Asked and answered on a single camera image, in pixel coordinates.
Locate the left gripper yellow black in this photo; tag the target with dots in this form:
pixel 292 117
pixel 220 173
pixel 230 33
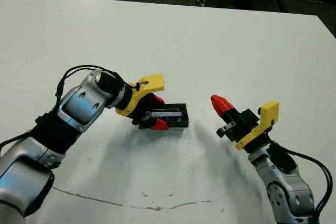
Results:
pixel 136 93

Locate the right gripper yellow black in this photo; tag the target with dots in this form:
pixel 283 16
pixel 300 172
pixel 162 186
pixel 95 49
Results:
pixel 251 129

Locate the shiny black box lid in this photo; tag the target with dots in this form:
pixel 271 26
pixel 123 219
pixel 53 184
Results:
pixel 178 123

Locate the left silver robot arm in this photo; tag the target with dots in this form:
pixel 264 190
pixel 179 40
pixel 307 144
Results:
pixel 78 106

